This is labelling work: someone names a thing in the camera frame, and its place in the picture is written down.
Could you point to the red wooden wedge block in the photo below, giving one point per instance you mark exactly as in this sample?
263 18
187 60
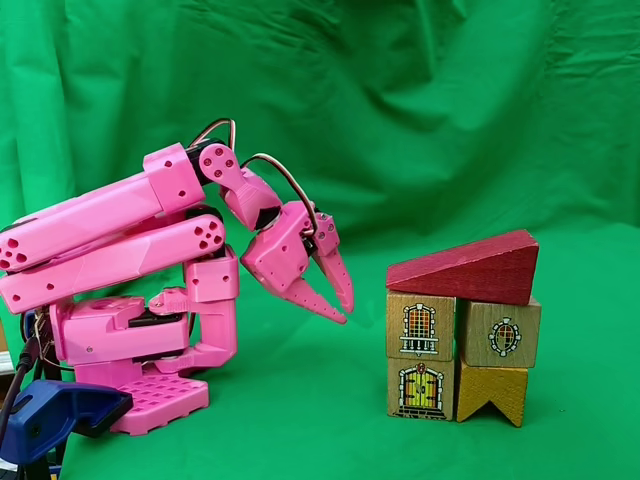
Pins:
475 272

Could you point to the wooden cube oval window print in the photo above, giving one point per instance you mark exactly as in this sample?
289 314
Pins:
502 335

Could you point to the wooden cube balcony window print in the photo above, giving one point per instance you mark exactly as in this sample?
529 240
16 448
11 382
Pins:
420 327

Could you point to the wooden cube door print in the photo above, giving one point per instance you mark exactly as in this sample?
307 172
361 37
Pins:
420 390

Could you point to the green cloth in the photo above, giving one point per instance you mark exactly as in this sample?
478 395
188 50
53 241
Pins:
400 125

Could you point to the yellow notched wooden block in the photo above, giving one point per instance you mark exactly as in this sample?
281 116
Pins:
490 390

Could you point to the controller circuit board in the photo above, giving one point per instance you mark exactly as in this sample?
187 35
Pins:
42 332

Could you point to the blue clamp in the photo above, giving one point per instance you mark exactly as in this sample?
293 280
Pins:
45 415

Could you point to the white paper stack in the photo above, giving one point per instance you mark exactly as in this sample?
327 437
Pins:
6 361

